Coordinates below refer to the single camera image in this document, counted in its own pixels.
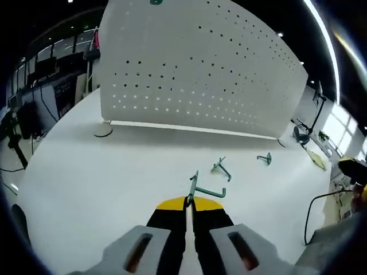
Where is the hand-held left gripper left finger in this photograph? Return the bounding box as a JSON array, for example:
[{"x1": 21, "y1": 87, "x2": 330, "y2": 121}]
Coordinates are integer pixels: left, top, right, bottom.
[{"x1": 85, "y1": 196, "x2": 189, "y2": 275}]

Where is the black tripod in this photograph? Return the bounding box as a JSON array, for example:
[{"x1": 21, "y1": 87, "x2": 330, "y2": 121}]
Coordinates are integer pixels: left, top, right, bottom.
[{"x1": 0, "y1": 113, "x2": 29, "y2": 170}]

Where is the black monitor on pole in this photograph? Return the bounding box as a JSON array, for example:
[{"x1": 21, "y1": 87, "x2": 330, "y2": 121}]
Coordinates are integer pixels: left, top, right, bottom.
[{"x1": 311, "y1": 81, "x2": 328, "y2": 135}]

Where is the white perforated mounting plate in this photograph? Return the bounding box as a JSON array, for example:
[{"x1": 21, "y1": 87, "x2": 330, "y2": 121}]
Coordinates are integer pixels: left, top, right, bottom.
[{"x1": 94, "y1": 0, "x2": 309, "y2": 148}]

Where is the yellow-green cloth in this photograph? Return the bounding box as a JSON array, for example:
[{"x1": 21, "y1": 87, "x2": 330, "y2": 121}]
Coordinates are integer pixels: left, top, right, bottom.
[{"x1": 307, "y1": 148, "x2": 328, "y2": 172}]

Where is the dark grey tool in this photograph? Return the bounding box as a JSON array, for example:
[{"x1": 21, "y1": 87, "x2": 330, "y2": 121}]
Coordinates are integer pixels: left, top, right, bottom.
[{"x1": 292, "y1": 125, "x2": 311, "y2": 146}]

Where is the grey workbench counter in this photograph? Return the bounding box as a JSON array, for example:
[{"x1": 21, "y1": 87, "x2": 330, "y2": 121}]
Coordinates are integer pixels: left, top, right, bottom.
[{"x1": 53, "y1": 71, "x2": 88, "y2": 118}]

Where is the black case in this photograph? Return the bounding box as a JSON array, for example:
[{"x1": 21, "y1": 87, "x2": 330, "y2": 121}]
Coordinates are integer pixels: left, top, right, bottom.
[{"x1": 16, "y1": 100, "x2": 38, "y2": 140}]

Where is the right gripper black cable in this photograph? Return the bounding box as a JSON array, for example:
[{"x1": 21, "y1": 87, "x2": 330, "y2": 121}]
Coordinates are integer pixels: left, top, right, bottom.
[{"x1": 303, "y1": 191, "x2": 358, "y2": 246}]

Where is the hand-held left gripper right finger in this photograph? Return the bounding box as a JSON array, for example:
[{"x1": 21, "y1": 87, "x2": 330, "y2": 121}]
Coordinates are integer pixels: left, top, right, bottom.
[{"x1": 191, "y1": 196, "x2": 296, "y2": 275}]

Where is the ceiling light strip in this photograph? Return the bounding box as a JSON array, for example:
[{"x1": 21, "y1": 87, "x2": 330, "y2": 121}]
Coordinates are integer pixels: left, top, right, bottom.
[{"x1": 303, "y1": 0, "x2": 342, "y2": 105}]

